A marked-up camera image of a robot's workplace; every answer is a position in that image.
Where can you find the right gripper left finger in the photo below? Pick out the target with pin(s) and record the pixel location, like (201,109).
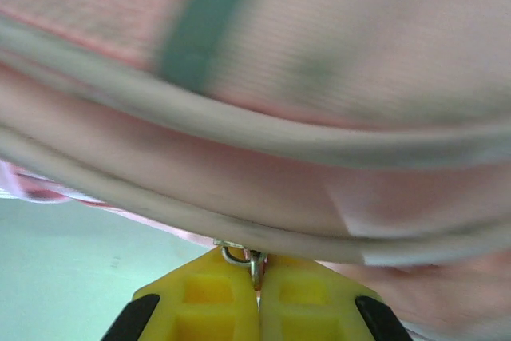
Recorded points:
(199,309)

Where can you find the pink school backpack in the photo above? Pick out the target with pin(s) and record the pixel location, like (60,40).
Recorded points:
(255,157)

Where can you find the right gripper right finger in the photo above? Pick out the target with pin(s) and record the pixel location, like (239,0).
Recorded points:
(311,309)

